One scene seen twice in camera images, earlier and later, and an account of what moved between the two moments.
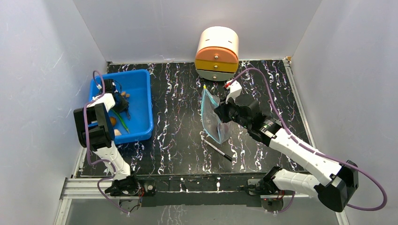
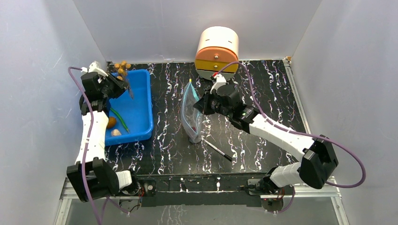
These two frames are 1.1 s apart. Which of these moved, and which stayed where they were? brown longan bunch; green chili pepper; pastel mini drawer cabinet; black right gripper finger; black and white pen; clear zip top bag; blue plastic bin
Moved: black right gripper finger; brown longan bunch; clear zip top bag
Stayed: pastel mini drawer cabinet; black and white pen; green chili pepper; blue plastic bin
